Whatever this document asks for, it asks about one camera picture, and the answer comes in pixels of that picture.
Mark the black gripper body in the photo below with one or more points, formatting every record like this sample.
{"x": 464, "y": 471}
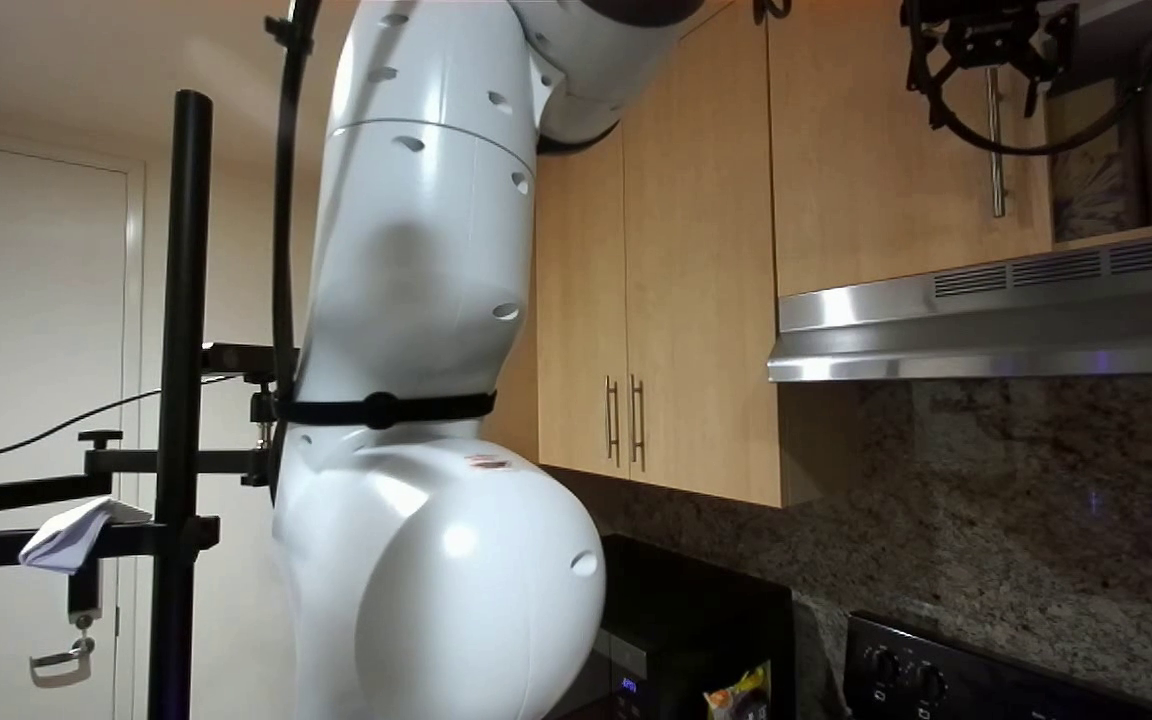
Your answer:
{"x": 968, "y": 32}

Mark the wooden cabinet door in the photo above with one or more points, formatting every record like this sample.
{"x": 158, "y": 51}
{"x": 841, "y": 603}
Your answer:
{"x": 867, "y": 191}

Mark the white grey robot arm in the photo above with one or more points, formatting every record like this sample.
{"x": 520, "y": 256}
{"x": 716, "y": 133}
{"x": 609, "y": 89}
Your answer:
{"x": 439, "y": 573}

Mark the Fiji cardboard box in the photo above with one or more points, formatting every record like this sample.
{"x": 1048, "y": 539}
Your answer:
{"x": 1095, "y": 187}

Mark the stainless steel range hood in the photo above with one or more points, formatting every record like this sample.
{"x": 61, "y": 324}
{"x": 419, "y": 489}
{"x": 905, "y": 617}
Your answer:
{"x": 1058, "y": 314}

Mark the black stove control panel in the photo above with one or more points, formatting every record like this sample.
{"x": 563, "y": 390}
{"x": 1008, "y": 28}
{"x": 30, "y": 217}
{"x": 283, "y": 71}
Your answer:
{"x": 913, "y": 674}

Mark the black microwave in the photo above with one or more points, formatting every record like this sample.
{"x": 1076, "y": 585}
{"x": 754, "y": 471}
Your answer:
{"x": 685, "y": 643}

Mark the white cloth on stand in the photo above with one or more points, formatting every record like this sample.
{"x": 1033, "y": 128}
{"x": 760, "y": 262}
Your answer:
{"x": 69, "y": 539}

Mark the black camera stand pole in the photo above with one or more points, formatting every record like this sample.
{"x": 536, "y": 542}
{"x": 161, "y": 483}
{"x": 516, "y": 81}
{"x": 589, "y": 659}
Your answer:
{"x": 175, "y": 533}

